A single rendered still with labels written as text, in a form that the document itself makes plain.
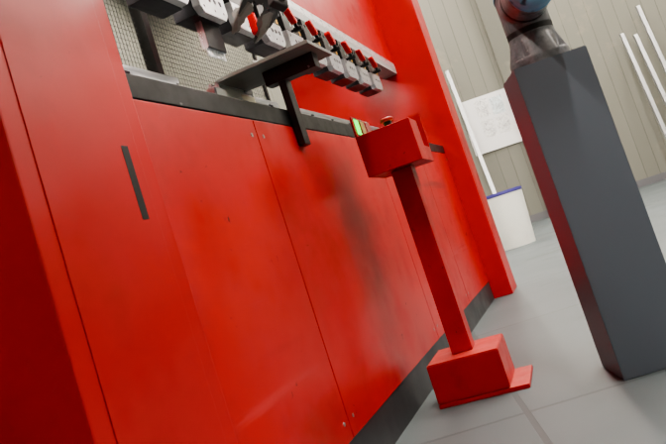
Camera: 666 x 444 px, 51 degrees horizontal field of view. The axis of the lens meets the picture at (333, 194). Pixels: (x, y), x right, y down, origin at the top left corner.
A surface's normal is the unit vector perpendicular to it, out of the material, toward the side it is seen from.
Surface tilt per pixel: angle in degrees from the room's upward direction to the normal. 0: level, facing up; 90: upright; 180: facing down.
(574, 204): 90
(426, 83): 90
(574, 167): 90
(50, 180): 90
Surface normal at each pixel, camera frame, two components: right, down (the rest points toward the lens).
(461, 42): -0.11, -0.06
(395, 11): -0.33, 0.02
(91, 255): 0.89, -0.32
